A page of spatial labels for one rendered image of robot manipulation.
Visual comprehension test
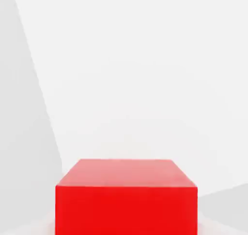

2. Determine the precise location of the small red cube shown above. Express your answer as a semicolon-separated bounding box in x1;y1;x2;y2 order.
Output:
55;158;199;235

